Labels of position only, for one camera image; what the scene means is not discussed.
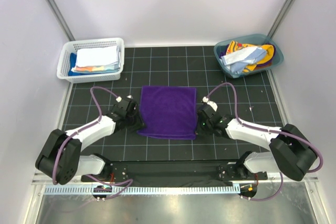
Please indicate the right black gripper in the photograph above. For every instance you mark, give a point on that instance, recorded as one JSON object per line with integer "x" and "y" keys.
{"x": 199, "y": 121}

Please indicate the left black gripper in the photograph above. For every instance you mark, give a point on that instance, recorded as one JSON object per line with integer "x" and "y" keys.
{"x": 139, "y": 124}

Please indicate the light blue white towel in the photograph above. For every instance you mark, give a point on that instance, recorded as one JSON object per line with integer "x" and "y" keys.
{"x": 244, "y": 60}

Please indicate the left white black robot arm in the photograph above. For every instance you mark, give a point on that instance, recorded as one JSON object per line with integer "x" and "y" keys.
{"x": 61, "y": 157}

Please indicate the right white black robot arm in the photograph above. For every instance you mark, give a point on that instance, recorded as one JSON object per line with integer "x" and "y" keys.
{"x": 287, "y": 150}

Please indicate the orange patterned folded towel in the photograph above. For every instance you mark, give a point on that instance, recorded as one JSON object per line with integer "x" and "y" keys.
{"x": 96, "y": 69}

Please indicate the teal plastic bin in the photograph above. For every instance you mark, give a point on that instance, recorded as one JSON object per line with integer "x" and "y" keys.
{"x": 255, "y": 39}

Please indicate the light blue folded towel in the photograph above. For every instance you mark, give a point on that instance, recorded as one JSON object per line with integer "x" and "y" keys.
{"x": 98, "y": 56}

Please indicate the yellow purple patterned towel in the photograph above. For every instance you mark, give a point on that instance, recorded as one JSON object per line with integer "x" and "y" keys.
{"x": 266, "y": 62}

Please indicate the white plastic basket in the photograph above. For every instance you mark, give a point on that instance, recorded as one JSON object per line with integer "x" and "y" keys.
{"x": 73, "y": 46}

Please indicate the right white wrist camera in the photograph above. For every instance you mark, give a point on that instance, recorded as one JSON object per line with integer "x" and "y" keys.
{"x": 213, "y": 105}

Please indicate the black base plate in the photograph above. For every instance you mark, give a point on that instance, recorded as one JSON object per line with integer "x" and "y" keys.
{"x": 222, "y": 170}

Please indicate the white slotted cable duct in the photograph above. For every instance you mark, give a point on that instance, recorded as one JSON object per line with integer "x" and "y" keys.
{"x": 96, "y": 189}

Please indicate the right aluminium frame post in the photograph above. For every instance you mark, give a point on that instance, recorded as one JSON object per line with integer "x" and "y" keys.
{"x": 285, "y": 8}

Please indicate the aluminium frame post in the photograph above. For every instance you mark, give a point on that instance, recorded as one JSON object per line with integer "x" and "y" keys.
{"x": 60, "y": 19}
{"x": 285, "y": 8}

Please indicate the left aluminium frame post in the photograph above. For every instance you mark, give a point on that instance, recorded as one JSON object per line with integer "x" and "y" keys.
{"x": 60, "y": 19}

